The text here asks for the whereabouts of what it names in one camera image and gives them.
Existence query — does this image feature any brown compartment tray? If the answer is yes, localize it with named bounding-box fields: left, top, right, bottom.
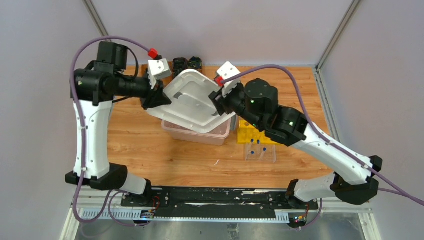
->
left=139, top=63, right=149, bottom=79

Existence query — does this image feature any yellow test tube rack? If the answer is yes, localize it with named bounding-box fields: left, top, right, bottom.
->
left=236, top=118, right=281, bottom=145

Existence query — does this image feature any black coiled cable bundle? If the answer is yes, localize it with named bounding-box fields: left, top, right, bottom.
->
left=187, top=56, right=203, bottom=71
left=172, top=57, right=189, bottom=72

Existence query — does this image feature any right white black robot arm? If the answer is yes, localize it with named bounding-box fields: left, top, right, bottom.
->
left=209, top=78, right=383, bottom=209

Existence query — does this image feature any clear well plate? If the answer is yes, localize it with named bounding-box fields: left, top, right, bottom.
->
left=244, top=142, right=277, bottom=163

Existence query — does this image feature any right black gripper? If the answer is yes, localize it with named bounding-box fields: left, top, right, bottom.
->
left=208, top=82, right=264, bottom=131

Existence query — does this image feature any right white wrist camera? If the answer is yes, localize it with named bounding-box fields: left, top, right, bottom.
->
left=214, top=61, right=241, bottom=98

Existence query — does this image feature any white plastic lid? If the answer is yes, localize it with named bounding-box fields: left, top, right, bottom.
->
left=146, top=69, right=236, bottom=134

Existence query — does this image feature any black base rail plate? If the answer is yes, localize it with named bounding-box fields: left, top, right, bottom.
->
left=120, top=186, right=319, bottom=223

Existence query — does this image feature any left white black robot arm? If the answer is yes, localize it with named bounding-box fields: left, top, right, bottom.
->
left=65, top=41, right=171, bottom=207

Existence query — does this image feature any pink plastic bin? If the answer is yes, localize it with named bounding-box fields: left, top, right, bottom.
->
left=161, top=116, right=237, bottom=146

